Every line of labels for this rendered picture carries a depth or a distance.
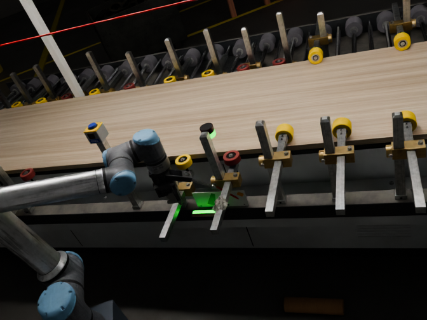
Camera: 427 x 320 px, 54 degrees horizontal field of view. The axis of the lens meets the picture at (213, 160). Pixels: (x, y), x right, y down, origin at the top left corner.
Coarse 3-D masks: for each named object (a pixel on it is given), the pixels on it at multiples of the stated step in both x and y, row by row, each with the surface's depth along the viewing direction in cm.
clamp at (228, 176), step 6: (228, 174) 190; (240, 174) 189; (216, 180) 189; (222, 180) 188; (228, 180) 187; (234, 180) 186; (240, 180) 188; (222, 186) 190; (234, 186) 188; (240, 186) 188
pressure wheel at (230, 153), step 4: (228, 152) 196; (232, 152) 196; (236, 152) 194; (224, 156) 195; (228, 156) 194; (232, 156) 194; (236, 156) 192; (224, 160) 193; (228, 160) 192; (232, 160) 191; (236, 160) 192; (240, 160) 194; (228, 164) 193; (232, 164) 193
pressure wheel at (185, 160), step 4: (180, 156) 206; (184, 156) 205; (188, 156) 204; (176, 160) 204; (180, 160) 203; (184, 160) 203; (188, 160) 201; (176, 164) 203; (180, 164) 200; (184, 164) 200; (188, 164) 201; (180, 168) 202; (184, 168) 202
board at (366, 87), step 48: (384, 48) 228; (96, 96) 297; (144, 96) 273; (192, 96) 253; (240, 96) 235; (288, 96) 220; (336, 96) 207; (384, 96) 195; (0, 144) 282; (48, 144) 260; (96, 144) 242; (192, 144) 212; (240, 144) 200; (288, 144) 188; (336, 144) 181
